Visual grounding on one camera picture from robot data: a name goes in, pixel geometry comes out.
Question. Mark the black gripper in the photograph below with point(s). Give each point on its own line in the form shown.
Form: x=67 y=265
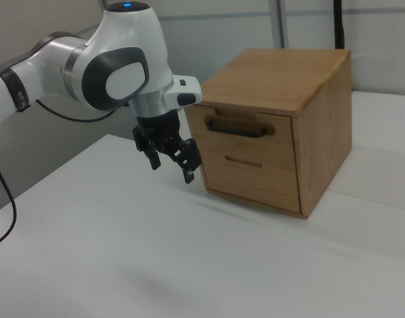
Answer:
x=159 y=126

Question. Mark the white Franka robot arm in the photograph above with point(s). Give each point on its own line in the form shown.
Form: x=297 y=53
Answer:
x=129 y=39

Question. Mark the wooden drawer with notch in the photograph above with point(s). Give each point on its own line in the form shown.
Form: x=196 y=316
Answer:
x=255 y=185

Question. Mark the wooden two-drawer cabinet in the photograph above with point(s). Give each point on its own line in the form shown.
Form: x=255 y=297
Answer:
x=324 y=132

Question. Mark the black pole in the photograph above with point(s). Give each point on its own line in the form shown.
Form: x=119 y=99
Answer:
x=338 y=23

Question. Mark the grey partition post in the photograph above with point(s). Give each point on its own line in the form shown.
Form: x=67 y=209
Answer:
x=279 y=23

